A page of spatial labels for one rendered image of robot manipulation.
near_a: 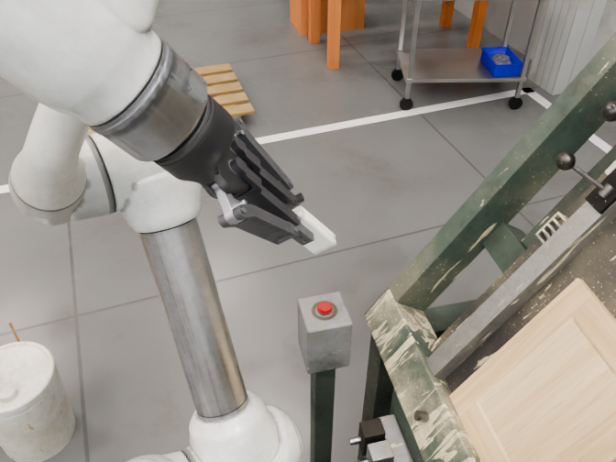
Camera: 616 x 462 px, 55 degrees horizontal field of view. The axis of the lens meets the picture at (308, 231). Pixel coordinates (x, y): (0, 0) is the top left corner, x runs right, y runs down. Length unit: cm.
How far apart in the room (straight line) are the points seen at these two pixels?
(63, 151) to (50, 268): 252
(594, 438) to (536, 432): 12
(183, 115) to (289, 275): 250
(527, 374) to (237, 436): 61
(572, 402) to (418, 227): 211
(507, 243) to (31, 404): 162
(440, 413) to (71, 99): 116
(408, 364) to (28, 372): 137
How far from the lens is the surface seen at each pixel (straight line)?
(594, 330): 128
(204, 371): 110
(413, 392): 150
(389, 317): 161
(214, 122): 50
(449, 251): 154
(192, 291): 104
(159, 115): 47
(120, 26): 44
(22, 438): 241
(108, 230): 338
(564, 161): 125
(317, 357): 159
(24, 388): 230
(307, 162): 372
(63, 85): 44
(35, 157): 78
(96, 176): 95
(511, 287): 138
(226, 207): 52
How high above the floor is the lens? 208
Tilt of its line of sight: 41 degrees down
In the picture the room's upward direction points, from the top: straight up
